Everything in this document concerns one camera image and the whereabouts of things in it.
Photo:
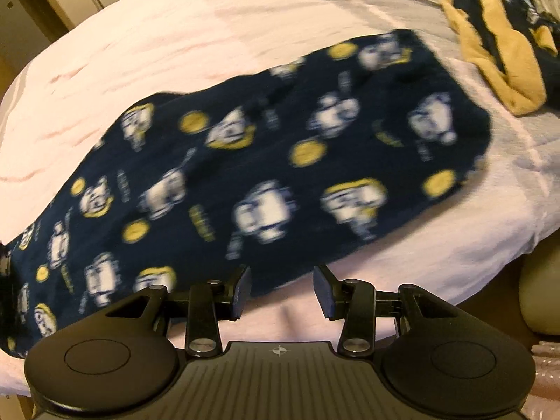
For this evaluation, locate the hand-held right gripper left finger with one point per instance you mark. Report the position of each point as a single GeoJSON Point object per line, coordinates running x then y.
{"type": "Point", "coordinates": [243, 293]}

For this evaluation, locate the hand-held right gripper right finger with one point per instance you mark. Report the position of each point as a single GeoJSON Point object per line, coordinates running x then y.
{"type": "Point", "coordinates": [323, 293]}

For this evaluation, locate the pink curtain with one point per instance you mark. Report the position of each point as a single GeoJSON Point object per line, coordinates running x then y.
{"type": "Point", "coordinates": [547, 372]}

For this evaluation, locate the navy top with yellow lining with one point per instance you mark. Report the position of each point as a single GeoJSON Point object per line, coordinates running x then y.
{"type": "Point", "coordinates": [503, 52]}

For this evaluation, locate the striped grey pink bedspread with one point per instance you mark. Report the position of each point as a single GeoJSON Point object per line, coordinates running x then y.
{"type": "Point", "coordinates": [175, 30]}

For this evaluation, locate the navy cartoon print pants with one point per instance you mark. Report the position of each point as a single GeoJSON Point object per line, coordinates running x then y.
{"type": "Point", "coordinates": [262, 162]}

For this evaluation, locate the round white side table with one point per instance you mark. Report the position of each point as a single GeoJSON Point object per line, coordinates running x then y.
{"type": "Point", "coordinates": [542, 293]}

